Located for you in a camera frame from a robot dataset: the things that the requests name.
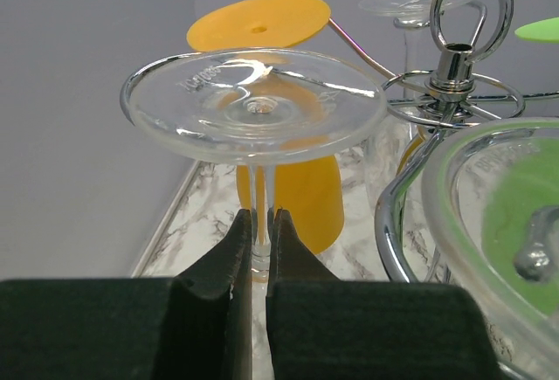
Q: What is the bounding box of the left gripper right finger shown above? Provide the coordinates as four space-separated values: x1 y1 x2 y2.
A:
266 210 500 379

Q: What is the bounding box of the green plastic wine glass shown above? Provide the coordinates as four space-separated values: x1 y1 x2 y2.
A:
480 15 559 318

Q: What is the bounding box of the clear wine glass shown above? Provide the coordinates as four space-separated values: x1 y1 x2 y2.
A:
421 118 558 379
357 0 477 206

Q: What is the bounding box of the chrome wine glass rack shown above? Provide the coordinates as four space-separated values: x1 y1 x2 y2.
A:
120 0 559 285

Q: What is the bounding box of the clear glass tumbler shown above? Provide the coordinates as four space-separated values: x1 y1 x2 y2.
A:
120 46 389 285

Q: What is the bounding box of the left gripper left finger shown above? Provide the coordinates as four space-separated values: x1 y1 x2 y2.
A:
1 210 252 379

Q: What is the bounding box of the orange plastic wine glass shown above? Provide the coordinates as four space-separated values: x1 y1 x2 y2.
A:
186 0 344 254

